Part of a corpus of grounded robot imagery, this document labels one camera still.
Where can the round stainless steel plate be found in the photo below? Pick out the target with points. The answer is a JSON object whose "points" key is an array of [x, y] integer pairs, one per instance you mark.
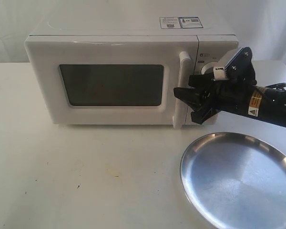
{"points": [[235, 181]]}

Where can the upper white control knob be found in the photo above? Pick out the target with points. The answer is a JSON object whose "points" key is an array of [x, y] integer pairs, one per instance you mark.
{"points": [[208, 67]]}

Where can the white microwave door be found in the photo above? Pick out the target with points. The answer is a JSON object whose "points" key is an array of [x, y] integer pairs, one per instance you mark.
{"points": [[113, 80]]}

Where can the white label sticker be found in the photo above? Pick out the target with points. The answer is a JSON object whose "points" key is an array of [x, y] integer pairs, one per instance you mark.
{"points": [[169, 23]]}

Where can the blue label sticker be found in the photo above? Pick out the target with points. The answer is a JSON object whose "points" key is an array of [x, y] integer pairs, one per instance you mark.
{"points": [[190, 22]]}

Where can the white backdrop curtain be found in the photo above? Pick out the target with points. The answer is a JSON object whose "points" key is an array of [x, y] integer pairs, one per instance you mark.
{"points": [[259, 24]]}

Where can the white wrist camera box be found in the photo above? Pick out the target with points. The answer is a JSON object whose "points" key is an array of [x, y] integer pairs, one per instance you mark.
{"points": [[221, 67]]}

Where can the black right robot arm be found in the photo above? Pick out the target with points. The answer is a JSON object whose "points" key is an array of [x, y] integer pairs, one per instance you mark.
{"points": [[271, 104]]}

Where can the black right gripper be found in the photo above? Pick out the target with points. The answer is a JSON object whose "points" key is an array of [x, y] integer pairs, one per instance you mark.
{"points": [[236, 95]]}

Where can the white microwave oven body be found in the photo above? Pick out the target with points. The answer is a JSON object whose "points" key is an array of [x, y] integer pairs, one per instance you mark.
{"points": [[215, 40]]}

